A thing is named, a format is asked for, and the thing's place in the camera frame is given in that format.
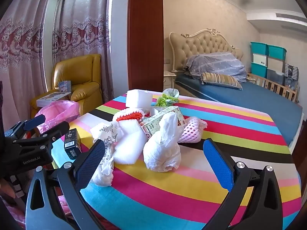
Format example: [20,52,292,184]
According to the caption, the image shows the cream nightstand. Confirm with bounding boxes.
[163,70,177,92]

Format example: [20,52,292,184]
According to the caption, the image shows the grey clear storage box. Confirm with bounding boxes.
[266,68,285,85]

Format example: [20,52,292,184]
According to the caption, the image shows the pink foam fruit net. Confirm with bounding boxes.
[178,116,208,144]

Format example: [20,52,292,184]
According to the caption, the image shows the flat white cardboard box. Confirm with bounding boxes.
[36,91,72,107]

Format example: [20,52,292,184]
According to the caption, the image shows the grey pillow under net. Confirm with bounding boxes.
[183,52,248,83]

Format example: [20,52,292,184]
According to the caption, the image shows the white foam block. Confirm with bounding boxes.
[126,89,153,108]

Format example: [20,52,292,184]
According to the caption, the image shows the white storage box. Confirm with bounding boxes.
[252,53,268,67]

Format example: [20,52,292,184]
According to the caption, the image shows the wooden crib rail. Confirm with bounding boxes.
[247,73,300,104]

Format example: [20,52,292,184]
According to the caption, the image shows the ceiling air vent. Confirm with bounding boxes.
[276,12,307,21]

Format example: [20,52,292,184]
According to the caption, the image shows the red white foam fruit net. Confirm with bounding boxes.
[113,108,146,123]

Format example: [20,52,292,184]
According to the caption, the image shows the blue white upright box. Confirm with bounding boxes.
[58,80,72,93]

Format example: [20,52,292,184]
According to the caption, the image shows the person's left hand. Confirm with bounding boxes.
[0,178,16,198]

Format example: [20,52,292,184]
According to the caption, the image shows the beige storage box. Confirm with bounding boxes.
[267,57,286,73]

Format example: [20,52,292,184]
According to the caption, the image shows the white knotted plastic bag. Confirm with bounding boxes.
[143,112,182,173]

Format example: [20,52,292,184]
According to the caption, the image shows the pink lace patterned curtain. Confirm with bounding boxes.
[53,0,115,102]
[0,0,49,137]

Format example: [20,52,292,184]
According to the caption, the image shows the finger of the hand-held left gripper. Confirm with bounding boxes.
[36,122,70,145]
[24,114,46,130]

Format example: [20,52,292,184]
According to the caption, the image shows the white foam sheet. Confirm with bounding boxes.
[113,120,149,165]

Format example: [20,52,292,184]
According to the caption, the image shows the yellow leather armchair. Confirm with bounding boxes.
[30,54,104,116]

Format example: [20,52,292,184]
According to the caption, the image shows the person's left forearm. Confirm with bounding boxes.
[0,195,27,230]

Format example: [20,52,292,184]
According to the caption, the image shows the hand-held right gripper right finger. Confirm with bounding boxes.
[200,138,283,230]

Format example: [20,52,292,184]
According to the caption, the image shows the beige tufted headboard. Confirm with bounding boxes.
[169,28,244,73]

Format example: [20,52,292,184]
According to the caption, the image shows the trash bin with pink liner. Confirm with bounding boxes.
[35,100,80,135]

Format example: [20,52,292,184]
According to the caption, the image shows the black patterned bag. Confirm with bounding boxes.
[285,63,300,81]

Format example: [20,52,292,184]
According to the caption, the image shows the brown wooden door frame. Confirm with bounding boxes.
[127,0,165,94]

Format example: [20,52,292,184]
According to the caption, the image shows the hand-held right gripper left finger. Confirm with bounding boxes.
[25,139,106,230]

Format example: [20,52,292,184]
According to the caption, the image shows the white printed plastic bag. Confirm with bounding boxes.
[90,122,125,187]

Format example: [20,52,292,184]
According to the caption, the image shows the clear bag of green scraps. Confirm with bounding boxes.
[155,88,180,107]

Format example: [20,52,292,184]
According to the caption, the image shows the small black box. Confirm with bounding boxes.
[63,128,82,160]

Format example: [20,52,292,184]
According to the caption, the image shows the bed with blue sheet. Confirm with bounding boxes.
[175,73,304,147]

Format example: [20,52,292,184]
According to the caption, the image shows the striped pillow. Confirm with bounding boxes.
[201,72,243,90]

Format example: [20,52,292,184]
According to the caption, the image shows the beige patterned medicine box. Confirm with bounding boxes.
[140,106,185,140]

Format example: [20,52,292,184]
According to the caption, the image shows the colourful striped tablecloth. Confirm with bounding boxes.
[51,93,303,230]

